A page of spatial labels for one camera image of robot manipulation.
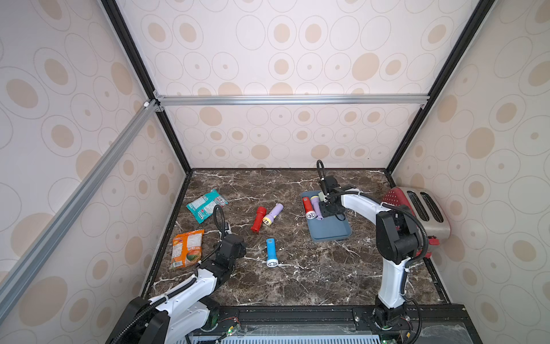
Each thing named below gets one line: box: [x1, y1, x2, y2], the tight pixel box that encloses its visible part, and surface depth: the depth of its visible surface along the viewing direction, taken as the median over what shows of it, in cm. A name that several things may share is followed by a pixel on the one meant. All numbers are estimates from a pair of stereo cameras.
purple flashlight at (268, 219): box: [262, 202, 285, 226], surface depth 100 cm
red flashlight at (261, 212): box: [250, 206, 268, 233], surface depth 99 cm
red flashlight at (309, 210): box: [302, 196, 317, 221], surface depth 102 cm
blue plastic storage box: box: [300, 189, 353, 243], surface depth 98 cm
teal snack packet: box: [186, 189, 230, 224], surface depth 105 cm
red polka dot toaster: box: [382, 186, 452, 246], surface depth 85 cm
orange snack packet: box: [170, 229, 205, 269], surface depth 89 cm
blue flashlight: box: [266, 237, 279, 269], surface depth 89 cm
